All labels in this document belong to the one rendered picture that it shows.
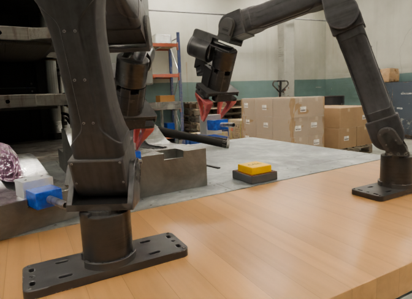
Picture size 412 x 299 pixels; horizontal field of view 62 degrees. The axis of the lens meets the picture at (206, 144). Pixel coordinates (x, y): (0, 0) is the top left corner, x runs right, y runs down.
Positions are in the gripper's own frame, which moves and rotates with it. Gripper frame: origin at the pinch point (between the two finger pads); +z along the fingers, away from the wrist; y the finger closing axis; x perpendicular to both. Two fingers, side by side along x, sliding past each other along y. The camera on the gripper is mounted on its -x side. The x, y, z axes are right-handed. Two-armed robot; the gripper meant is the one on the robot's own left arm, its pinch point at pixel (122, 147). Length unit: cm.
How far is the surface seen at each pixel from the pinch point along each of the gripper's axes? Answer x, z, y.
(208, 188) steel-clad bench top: 8.6, 7.5, -17.9
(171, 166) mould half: 3.8, 3.6, -10.0
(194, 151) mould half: 2.4, 1.1, -15.8
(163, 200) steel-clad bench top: 10.6, 6.7, -5.9
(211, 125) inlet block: -8.8, 2.0, -27.0
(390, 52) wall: -383, 93, -714
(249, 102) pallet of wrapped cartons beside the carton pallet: -313, 166, -306
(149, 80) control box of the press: -84, 24, -40
